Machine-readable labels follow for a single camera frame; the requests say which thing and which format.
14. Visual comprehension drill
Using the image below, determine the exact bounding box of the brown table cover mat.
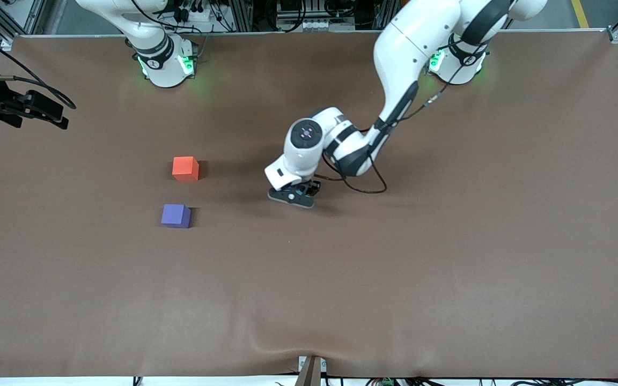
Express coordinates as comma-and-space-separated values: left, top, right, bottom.
0, 29, 618, 379

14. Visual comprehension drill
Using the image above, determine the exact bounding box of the orange foam cube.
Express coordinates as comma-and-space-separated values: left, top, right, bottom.
172, 156, 201, 182

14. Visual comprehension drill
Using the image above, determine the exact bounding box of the purple foam cube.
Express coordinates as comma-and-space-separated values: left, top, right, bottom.
160, 203, 192, 229

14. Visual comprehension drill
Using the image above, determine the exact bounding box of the white power strip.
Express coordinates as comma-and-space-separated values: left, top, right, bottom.
298, 18, 345, 32

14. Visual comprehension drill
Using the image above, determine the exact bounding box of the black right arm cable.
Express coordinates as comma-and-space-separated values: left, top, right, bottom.
0, 27, 77, 111

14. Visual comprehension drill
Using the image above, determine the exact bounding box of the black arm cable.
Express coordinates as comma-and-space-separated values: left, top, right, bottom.
317, 51, 490, 195
0, 27, 77, 111

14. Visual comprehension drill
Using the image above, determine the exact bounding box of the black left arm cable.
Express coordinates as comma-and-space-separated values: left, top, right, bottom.
317, 51, 490, 195

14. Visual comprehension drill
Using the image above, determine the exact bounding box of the aluminium frame post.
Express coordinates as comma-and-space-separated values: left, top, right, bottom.
229, 0, 254, 33
372, 0, 402, 31

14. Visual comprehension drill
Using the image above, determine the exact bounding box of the metal clamp bracket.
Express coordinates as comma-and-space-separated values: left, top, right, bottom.
297, 355, 328, 386

